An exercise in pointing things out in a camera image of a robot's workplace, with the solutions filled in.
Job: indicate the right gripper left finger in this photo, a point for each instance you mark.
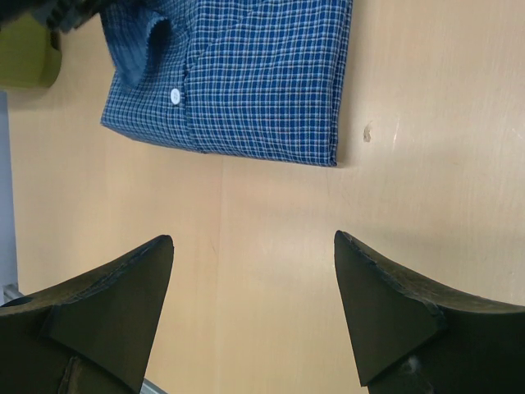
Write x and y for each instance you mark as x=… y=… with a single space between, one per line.
x=90 y=334

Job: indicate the blue checkered long sleeve shirt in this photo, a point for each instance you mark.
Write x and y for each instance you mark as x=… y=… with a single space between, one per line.
x=254 y=79

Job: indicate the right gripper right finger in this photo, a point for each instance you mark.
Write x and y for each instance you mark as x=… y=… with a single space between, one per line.
x=411 y=334

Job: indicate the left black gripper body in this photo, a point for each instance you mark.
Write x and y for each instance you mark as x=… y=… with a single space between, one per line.
x=63 y=15

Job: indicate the green plastic bin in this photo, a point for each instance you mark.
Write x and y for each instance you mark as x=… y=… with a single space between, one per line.
x=31 y=56

